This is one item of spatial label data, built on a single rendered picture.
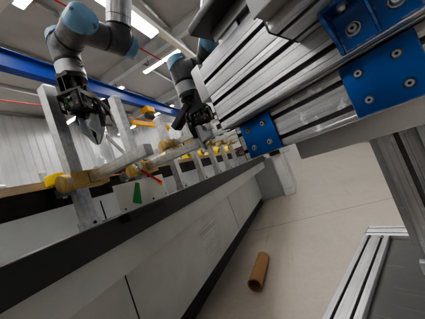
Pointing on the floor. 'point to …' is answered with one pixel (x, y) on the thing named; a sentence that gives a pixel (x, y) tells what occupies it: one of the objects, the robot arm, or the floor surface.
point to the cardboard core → (258, 272)
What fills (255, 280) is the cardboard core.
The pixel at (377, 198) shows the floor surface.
